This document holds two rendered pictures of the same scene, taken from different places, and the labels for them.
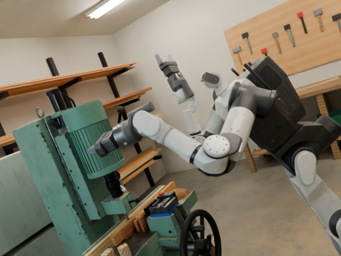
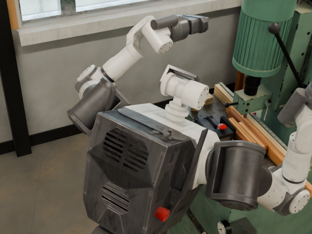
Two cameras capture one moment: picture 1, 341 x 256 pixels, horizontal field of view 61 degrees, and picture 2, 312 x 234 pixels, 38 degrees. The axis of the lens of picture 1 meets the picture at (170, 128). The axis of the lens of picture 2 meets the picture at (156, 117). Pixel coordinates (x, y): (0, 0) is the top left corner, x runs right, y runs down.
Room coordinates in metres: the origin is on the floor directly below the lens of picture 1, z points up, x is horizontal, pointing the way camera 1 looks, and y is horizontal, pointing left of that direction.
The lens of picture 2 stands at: (1.66, -1.13, 2.08)
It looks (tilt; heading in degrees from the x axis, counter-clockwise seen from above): 38 degrees down; 118
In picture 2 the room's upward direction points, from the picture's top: 3 degrees clockwise
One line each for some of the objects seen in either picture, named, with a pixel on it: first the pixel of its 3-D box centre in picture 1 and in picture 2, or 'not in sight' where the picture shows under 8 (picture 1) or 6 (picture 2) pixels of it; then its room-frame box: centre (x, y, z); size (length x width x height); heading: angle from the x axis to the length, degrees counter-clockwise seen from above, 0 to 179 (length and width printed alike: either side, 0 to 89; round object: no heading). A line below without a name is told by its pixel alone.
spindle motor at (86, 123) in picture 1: (94, 138); (263, 27); (1.27, 0.33, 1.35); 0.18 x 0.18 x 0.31
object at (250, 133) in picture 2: not in sight; (250, 139); (1.33, 0.24, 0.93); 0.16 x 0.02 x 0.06; 146
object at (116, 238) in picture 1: (148, 208); (265, 145); (1.39, 0.25, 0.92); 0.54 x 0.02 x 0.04; 146
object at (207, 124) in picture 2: (164, 202); (211, 130); (1.21, 0.14, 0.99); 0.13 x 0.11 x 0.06; 146
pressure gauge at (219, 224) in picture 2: (211, 242); (224, 229); (1.37, 0.01, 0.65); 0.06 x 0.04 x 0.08; 146
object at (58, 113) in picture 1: (59, 108); not in sight; (1.35, 0.45, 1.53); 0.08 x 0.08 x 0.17; 56
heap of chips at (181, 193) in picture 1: (176, 192); not in sight; (1.47, 0.09, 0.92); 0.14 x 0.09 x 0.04; 56
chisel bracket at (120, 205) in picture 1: (118, 204); (252, 101); (1.29, 0.35, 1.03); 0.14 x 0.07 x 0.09; 56
